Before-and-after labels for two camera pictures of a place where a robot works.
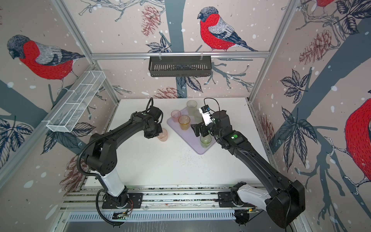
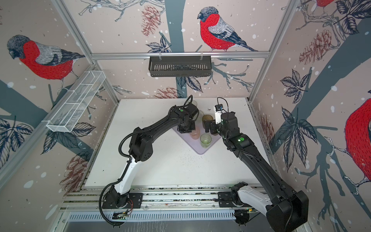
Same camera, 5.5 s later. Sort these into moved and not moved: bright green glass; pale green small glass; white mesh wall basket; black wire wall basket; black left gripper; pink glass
Moved: black left gripper; pink glass
Not moved: bright green glass; black wire wall basket; pale green small glass; white mesh wall basket
